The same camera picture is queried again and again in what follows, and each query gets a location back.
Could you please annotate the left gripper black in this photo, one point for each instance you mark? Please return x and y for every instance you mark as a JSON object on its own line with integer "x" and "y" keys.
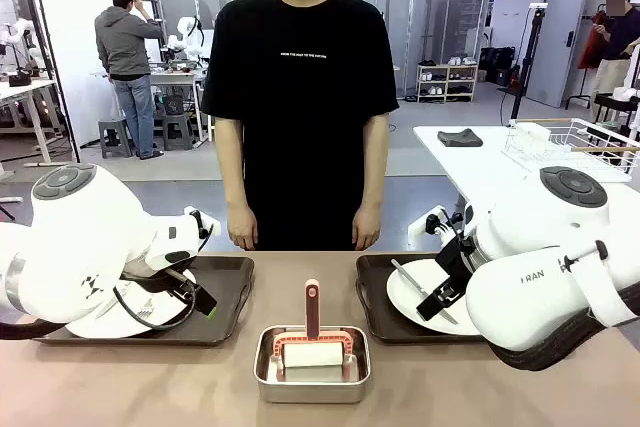
{"x": 160, "y": 279}

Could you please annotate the person's left forearm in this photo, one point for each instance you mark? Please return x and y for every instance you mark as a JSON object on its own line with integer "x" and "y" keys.
{"x": 372, "y": 182}

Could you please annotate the wooden shoe rack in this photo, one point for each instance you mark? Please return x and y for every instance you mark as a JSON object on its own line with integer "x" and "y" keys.
{"x": 446, "y": 82}

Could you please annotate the white lab table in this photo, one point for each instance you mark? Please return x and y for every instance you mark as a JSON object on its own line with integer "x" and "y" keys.
{"x": 30, "y": 89}

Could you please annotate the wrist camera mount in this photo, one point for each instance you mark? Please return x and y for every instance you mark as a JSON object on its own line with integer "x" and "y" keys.
{"x": 202, "y": 224}
{"x": 435, "y": 223}

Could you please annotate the person's right hand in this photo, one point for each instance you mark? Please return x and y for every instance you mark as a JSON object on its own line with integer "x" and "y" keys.
{"x": 243, "y": 232}

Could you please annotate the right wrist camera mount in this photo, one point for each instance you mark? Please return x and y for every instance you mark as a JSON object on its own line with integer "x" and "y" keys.
{"x": 435, "y": 223}

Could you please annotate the dark brown serving tray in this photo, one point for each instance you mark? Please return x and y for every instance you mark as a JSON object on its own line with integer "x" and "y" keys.
{"x": 225, "y": 272}
{"x": 372, "y": 297}

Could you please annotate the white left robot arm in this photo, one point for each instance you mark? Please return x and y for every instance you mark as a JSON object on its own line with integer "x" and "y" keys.
{"x": 90, "y": 227}

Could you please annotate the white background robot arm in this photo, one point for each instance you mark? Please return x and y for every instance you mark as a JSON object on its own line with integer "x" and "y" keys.
{"x": 187, "y": 39}
{"x": 17, "y": 32}

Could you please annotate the black light stand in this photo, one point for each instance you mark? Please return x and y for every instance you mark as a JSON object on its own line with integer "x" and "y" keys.
{"x": 527, "y": 57}

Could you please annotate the white lab desk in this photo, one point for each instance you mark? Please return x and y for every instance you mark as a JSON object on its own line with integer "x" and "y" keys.
{"x": 175, "y": 78}

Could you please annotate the person in khaki trousers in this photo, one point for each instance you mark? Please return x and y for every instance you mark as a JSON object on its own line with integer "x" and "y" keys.
{"x": 620, "y": 47}

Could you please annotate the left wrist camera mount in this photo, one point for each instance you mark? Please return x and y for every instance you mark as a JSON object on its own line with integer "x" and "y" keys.
{"x": 202, "y": 224}

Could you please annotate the rectangular metal tin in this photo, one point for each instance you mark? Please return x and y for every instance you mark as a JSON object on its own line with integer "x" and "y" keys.
{"x": 310, "y": 392}

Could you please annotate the person in black t-shirt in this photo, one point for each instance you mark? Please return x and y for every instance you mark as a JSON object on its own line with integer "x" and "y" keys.
{"x": 300, "y": 97}

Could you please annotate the person's right forearm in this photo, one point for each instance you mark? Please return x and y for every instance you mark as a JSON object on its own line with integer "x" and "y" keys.
{"x": 235, "y": 182}

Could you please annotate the white side table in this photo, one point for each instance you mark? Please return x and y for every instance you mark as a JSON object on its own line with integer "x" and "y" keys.
{"x": 465, "y": 157}

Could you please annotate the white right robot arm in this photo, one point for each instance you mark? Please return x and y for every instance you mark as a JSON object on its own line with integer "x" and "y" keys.
{"x": 525, "y": 297}

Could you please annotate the orange red hanging garment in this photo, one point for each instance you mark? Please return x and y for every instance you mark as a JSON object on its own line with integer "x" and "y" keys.
{"x": 591, "y": 49}

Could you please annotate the dark folded cloth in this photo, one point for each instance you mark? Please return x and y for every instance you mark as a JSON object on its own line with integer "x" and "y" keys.
{"x": 460, "y": 138}

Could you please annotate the white round plate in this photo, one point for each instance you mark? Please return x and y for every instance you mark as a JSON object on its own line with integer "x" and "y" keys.
{"x": 400, "y": 299}
{"x": 170, "y": 309}

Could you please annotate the grey door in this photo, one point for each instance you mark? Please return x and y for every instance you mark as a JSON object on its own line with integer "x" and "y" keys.
{"x": 560, "y": 37}

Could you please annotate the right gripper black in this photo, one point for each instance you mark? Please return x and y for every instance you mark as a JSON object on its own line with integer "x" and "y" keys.
{"x": 457, "y": 262}

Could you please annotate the person's left hand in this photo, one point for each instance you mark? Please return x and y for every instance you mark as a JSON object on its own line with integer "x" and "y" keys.
{"x": 367, "y": 232}

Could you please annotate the grey plastic step stool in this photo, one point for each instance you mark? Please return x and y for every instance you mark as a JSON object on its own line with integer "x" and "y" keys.
{"x": 177, "y": 132}
{"x": 115, "y": 137}

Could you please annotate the pink lint roller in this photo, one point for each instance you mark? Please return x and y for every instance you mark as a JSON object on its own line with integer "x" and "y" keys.
{"x": 312, "y": 307}

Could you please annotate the man in grey top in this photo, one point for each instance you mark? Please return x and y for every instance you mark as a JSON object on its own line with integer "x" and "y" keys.
{"x": 127, "y": 47}

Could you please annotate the black bags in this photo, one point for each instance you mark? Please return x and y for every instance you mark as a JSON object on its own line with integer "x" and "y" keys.
{"x": 497, "y": 64}

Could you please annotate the silver table knife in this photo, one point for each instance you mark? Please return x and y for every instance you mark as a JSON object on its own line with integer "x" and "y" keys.
{"x": 406, "y": 277}
{"x": 107, "y": 308}

